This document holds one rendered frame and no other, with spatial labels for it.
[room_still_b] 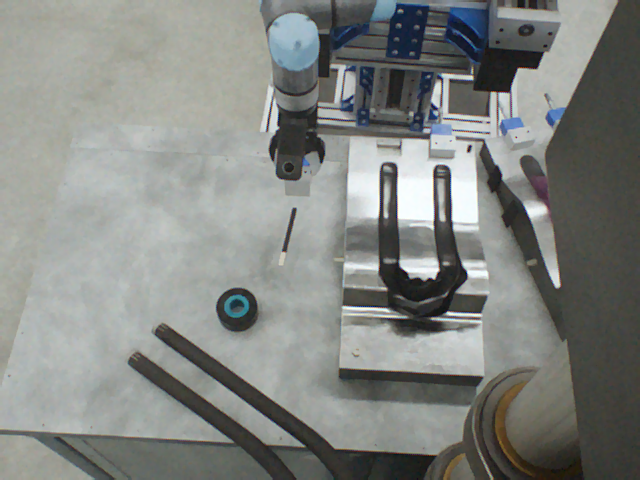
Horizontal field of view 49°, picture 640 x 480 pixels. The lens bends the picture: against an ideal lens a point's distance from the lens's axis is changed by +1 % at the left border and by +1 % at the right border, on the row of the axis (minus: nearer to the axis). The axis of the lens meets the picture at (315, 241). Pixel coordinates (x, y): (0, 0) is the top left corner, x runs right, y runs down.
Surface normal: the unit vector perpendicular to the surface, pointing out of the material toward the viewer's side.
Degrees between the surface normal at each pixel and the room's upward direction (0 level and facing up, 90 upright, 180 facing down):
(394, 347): 0
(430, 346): 0
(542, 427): 90
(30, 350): 0
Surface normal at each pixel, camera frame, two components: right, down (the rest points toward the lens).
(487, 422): 0.00, -0.48
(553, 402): -0.93, 0.32
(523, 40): -0.11, 0.87
